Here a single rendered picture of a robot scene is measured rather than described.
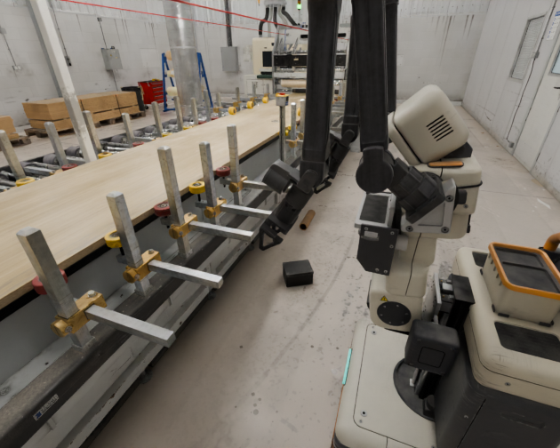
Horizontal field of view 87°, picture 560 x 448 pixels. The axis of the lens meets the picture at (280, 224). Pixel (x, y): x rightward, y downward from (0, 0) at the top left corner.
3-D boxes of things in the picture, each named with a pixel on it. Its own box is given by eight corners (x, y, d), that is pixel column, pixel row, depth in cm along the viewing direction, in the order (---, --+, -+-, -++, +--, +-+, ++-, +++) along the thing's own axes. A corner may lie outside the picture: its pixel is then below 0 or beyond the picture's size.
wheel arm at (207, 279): (224, 284, 101) (222, 275, 99) (219, 292, 99) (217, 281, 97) (125, 259, 115) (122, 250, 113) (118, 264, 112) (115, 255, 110)
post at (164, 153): (191, 253, 132) (170, 145, 108) (186, 258, 129) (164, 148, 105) (184, 252, 133) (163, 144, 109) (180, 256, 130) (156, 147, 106)
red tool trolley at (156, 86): (169, 106, 992) (164, 79, 951) (156, 110, 928) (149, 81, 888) (156, 106, 1002) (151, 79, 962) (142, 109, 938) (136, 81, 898)
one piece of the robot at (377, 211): (404, 234, 109) (417, 178, 98) (403, 281, 86) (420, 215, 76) (359, 227, 114) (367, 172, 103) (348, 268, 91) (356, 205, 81)
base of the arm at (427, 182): (446, 199, 58) (441, 179, 68) (416, 172, 58) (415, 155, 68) (410, 226, 64) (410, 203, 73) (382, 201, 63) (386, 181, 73)
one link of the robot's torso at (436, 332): (436, 322, 115) (454, 272, 103) (443, 389, 92) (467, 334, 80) (365, 305, 123) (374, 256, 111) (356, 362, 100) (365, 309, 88)
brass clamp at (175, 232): (199, 225, 132) (197, 214, 129) (180, 240, 121) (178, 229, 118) (188, 222, 134) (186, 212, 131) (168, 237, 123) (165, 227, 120)
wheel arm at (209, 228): (254, 240, 120) (253, 231, 118) (251, 244, 117) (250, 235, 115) (166, 222, 134) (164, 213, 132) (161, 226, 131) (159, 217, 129)
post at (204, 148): (221, 234, 154) (209, 140, 130) (218, 237, 151) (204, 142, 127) (215, 233, 155) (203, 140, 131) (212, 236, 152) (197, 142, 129)
